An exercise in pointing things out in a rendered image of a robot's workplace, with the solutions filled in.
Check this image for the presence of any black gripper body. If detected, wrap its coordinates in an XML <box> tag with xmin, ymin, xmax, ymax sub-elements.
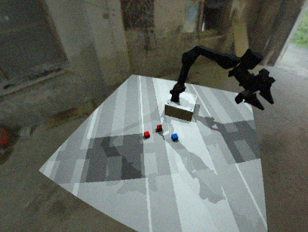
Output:
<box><xmin>235</xmin><ymin>73</ymin><xmax>275</xmax><ymax>104</ymax></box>

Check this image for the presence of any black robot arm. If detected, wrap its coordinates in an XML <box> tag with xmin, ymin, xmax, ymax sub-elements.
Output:
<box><xmin>170</xmin><ymin>45</ymin><xmax>270</xmax><ymax>102</ymax></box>

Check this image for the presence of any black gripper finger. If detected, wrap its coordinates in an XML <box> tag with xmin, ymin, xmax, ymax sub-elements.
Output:
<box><xmin>259</xmin><ymin>85</ymin><xmax>273</xmax><ymax>104</ymax></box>
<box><xmin>244</xmin><ymin>93</ymin><xmax>264</xmax><ymax>110</ymax></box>

